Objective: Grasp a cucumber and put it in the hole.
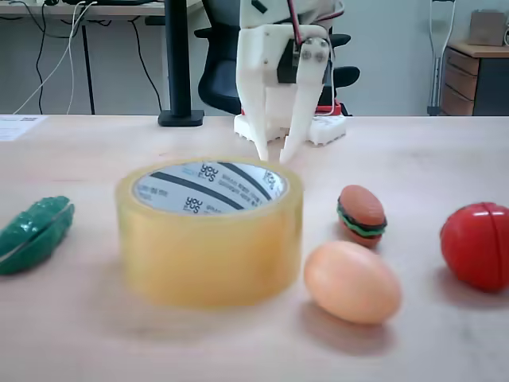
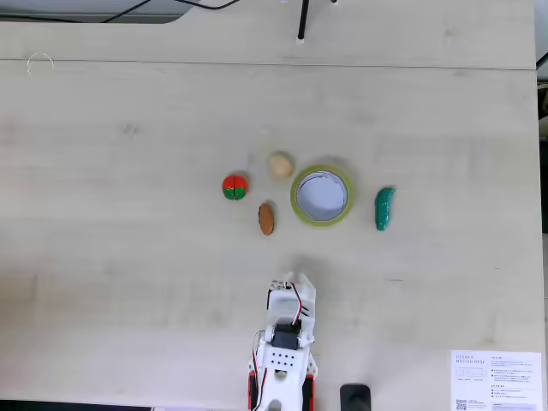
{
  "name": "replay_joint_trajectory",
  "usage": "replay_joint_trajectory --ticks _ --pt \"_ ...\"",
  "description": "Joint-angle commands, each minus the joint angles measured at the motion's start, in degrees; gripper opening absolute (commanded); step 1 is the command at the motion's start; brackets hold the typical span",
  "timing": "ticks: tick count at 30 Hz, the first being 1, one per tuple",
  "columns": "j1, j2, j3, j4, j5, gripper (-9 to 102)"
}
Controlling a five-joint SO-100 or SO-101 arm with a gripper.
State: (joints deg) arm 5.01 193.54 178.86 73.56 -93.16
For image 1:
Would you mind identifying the black office chair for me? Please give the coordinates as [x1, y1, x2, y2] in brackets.
[193, 0, 361, 117]

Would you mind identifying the black monitor stand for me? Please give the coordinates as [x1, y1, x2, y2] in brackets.
[157, 0, 206, 127]

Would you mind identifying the grey crutch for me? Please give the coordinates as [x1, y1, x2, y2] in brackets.
[427, 0, 457, 116]

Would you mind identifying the grey background desk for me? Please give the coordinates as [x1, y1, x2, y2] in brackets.
[0, 0, 212, 115]

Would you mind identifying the toy hamburger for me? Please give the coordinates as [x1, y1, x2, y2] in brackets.
[336, 184, 388, 248]

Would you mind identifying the wooden drawer cabinet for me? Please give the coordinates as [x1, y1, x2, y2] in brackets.
[440, 39, 509, 116]

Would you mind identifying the yellow packing tape roll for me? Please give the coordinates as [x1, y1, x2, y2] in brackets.
[115, 157, 305, 310]

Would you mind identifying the brown cardboard box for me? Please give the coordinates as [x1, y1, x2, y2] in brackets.
[467, 10, 509, 47]

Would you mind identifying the beige toy egg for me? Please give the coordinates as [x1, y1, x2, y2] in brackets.
[304, 240, 402, 325]

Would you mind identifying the red toy tomato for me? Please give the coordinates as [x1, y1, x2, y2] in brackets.
[439, 201, 509, 294]

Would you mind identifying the white printed paper sheet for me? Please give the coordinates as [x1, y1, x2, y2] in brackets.
[0, 114, 49, 142]

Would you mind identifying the red white servo cable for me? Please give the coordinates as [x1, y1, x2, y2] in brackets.
[286, 0, 306, 45]

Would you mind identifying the black hanging cable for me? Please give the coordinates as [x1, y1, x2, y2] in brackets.
[33, 0, 55, 115]
[129, 18, 165, 113]

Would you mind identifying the white hanging cable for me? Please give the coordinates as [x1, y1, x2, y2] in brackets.
[11, 0, 99, 115]

